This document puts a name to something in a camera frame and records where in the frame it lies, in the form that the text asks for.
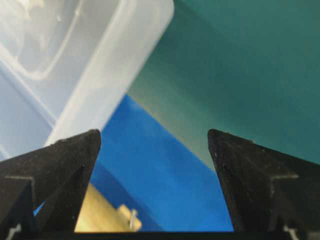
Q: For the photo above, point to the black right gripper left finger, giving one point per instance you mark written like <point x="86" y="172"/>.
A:
<point x="42" y="191"/>

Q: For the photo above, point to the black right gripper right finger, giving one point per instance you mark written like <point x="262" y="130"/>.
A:
<point x="265" y="190"/>

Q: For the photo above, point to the clear plastic tool box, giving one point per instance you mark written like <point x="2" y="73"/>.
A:
<point x="65" y="65"/>

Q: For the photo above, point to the green mat under box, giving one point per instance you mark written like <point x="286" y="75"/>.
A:
<point x="250" y="68"/>

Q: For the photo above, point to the wooden mallet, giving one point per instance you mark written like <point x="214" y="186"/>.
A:
<point x="98" y="215"/>

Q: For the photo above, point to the blue table cloth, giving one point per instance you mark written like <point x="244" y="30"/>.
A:
<point x="141" y="165"/>

